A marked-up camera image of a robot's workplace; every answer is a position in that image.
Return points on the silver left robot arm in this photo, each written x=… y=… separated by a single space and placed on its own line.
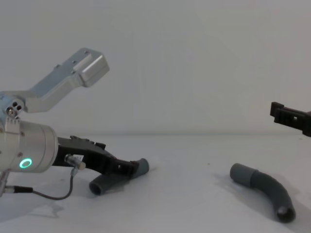
x=31 y=143

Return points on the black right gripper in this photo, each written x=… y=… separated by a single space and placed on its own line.
x=308 y=123

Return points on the white curtain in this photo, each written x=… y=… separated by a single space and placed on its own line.
x=184 y=60

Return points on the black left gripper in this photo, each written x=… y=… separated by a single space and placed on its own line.
x=92 y=155

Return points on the white table cloth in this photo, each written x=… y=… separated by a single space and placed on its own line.
x=179 y=184

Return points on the grey curved pipe elbow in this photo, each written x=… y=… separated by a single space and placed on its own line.
x=267 y=184
x=102 y=185

